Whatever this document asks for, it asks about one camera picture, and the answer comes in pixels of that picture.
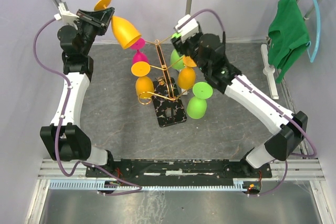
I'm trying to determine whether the gold wine glass rack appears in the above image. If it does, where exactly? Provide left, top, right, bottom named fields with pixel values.
left=138, top=39, right=187, bottom=127

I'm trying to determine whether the green cloth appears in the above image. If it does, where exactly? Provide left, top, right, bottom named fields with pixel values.
left=268, top=0, right=310, bottom=83

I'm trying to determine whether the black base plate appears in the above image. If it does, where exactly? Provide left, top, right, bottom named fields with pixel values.
left=85, top=158, right=273, bottom=186

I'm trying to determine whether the green wine glass front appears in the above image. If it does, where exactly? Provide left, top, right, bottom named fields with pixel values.
left=186, top=82, right=213, bottom=119

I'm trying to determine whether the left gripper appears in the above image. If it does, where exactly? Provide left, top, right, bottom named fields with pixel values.
left=76, top=7, right=115, bottom=56

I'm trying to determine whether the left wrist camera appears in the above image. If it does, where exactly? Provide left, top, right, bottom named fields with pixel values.
left=54, top=2, right=79, bottom=26

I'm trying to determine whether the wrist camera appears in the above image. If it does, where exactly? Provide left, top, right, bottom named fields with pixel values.
left=174, top=14, right=200, bottom=42
left=54, top=2, right=79, bottom=26

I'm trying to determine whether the orange wine glass front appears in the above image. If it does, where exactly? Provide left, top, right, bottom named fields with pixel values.
left=94, top=0, right=142, bottom=49

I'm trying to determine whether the blue clothes hanger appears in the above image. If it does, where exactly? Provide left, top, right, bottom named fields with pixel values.
left=307, top=0, right=321, bottom=63

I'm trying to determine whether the pink plastic cup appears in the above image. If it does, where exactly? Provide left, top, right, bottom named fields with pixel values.
left=130, top=38, right=149, bottom=65

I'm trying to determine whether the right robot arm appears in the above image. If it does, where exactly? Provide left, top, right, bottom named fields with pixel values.
left=171, top=32, right=308, bottom=177

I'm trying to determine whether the green wine glass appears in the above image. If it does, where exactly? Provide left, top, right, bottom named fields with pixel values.
left=186, top=82, right=213, bottom=119
left=170, top=49, right=185, bottom=71

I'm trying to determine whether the orange wine glass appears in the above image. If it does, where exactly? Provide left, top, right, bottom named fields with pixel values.
left=131, top=61, right=154, bottom=99
left=177, top=56, right=197, bottom=90
left=94, top=0, right=142, bottom=49

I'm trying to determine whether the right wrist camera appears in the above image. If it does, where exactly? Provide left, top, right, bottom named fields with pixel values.
left=174, top=14, right=200, bottom=42

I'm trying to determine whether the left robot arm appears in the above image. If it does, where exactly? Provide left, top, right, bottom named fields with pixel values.
left=40, top=7, right=116, bottom=177

